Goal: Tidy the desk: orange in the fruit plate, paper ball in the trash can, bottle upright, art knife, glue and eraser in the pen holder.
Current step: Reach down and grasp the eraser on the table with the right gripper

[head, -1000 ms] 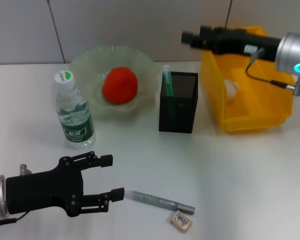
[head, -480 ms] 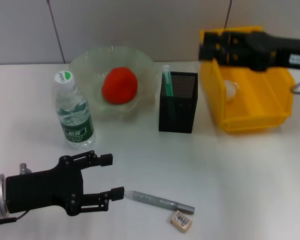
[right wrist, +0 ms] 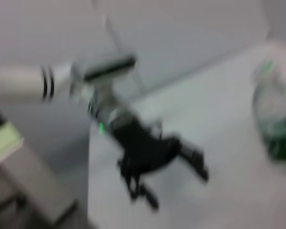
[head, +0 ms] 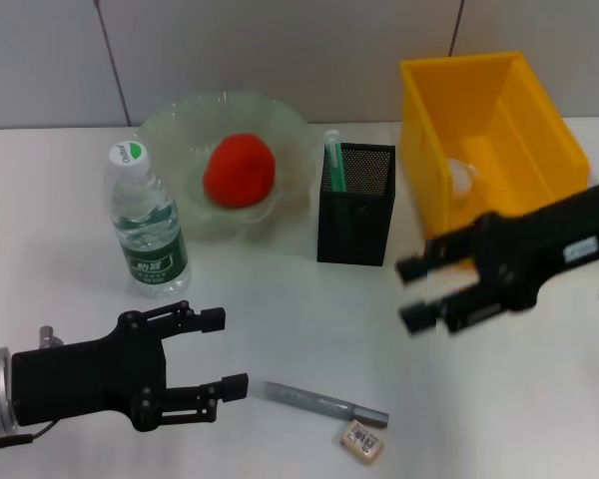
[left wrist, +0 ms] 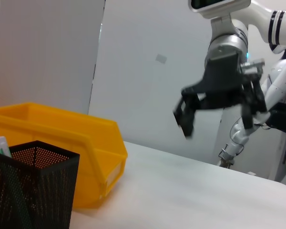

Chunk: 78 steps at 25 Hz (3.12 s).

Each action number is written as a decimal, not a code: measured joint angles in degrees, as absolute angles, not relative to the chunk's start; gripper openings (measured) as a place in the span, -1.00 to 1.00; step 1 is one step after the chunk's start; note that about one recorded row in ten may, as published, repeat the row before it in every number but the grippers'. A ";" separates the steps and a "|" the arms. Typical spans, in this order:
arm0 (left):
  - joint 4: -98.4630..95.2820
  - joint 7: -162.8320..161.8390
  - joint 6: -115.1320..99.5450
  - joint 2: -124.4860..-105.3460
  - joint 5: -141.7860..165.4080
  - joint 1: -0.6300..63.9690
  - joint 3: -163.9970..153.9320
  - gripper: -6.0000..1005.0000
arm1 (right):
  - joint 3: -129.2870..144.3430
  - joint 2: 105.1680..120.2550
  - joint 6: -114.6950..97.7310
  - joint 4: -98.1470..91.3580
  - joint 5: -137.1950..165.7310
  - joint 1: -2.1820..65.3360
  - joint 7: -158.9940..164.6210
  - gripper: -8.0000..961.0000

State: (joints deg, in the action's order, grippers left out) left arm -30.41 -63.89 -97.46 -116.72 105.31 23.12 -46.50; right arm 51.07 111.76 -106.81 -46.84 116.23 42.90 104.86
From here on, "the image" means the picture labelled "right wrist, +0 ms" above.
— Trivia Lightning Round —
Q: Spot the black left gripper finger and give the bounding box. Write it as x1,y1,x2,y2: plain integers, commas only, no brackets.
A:
120,166,160,211
178,139,210,182

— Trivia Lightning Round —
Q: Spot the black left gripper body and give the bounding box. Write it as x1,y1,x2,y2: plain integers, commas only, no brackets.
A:
111,116,182,177

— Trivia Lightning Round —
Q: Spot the clear water bottle green label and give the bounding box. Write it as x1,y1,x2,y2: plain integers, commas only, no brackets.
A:
251,60,286,163

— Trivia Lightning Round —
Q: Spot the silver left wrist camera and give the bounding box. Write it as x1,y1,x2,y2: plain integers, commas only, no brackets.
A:
70,54,138,87

